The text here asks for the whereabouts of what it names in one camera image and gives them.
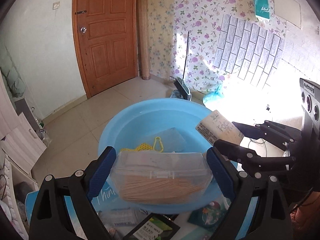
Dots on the grey brick wall panel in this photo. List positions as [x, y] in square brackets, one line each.
[250, 50]

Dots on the green picture packet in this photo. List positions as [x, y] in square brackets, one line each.
[208, 213]

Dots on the light blue plastic basin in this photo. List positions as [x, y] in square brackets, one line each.
[140, 120]

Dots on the white cabinet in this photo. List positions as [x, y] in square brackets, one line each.
[20, 135]

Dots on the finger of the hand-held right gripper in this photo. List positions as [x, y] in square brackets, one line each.
[250, 130]
[232, 150]

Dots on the green bottle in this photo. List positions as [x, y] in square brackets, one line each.
[40, 124]

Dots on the beige labelled packet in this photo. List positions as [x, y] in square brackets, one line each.
[220, 127]

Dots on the clear toothpick box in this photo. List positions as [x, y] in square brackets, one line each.
[160, 180]

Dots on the blue plastic bag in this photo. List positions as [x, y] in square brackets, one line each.
[213, 96]

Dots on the person's orange clothing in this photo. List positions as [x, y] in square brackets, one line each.
[305, 215]

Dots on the teal paper bag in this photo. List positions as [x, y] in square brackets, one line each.
[262, 5]

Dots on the silver foil packet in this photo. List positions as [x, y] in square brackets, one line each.
[117, 218]

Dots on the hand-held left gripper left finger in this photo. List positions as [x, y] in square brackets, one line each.
[101, 177]

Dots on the rolled bamboo mat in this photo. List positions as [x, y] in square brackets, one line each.
[143, 30]

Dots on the brown wooden door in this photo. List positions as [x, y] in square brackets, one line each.
[105, 35]

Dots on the black green packet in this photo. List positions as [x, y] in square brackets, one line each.
[150, 227]

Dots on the white light switch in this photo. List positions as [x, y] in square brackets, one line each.
[56, 5]

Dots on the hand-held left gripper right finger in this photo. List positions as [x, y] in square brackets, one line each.
[220, 173]

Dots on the white plush toy yellow hat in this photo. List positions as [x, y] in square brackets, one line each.
[145, 147]

